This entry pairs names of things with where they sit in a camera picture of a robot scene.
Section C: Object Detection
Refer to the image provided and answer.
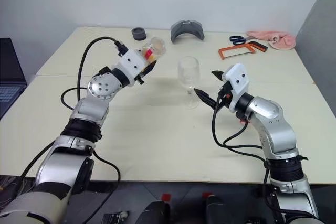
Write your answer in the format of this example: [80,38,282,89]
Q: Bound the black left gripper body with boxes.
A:
[134,68,146,86]

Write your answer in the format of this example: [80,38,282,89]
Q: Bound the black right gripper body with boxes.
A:
[216,81,233,109]

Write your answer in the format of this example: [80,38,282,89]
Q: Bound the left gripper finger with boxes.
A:
[144,60,158,77]

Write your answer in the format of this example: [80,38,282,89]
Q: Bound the clear jar with candies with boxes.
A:
[139,37,168,63]

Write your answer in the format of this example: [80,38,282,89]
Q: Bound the clear wine glass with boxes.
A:
[177,56,200,110]

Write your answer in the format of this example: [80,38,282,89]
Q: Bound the orange hacksaw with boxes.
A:
[219,40,269,61]

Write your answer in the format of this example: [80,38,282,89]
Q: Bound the grey curved headrest pad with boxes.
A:
[170,19,205,44]

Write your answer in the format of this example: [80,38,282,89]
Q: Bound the pink towel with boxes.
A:
[246,30,297,51]

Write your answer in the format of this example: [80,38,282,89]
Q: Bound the dark rounded shape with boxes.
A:
[138,200,171,224]
[204,195,253,224]

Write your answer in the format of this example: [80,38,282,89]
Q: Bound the dark laptop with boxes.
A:
[0,37,28,120]

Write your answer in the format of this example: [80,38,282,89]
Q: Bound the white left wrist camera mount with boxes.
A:
[115,49,149,87]

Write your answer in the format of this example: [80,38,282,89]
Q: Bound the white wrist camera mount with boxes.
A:
[115,49,149,87]
[222,63,250,110]

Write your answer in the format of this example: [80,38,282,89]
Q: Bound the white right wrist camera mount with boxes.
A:
[222,63,250,110]

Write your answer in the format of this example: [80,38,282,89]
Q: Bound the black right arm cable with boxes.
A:
[212,91,271,209]

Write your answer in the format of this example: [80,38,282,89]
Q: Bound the blue handled scissors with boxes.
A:
[229,35,255,46]

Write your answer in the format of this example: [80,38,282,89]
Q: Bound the dark metal bracket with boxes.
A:
[101,210,132,224]

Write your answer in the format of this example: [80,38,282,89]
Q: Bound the grey cable bundle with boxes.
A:
[0,175,29,196]

